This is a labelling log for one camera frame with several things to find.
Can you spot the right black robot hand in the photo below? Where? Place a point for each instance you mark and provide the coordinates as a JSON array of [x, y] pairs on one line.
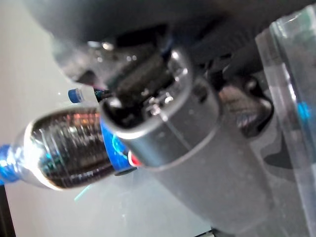
[[209, 172]]

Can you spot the black shelf board clear rail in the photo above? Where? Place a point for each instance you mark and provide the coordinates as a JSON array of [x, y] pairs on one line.
[[296, 172]]

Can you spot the pepsi bottle blue label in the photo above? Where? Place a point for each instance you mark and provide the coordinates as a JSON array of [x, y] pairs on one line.
[[75, 95], [69, 148]]

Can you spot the black shelf board without rail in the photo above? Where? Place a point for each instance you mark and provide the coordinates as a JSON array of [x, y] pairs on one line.
[[6, 212]]

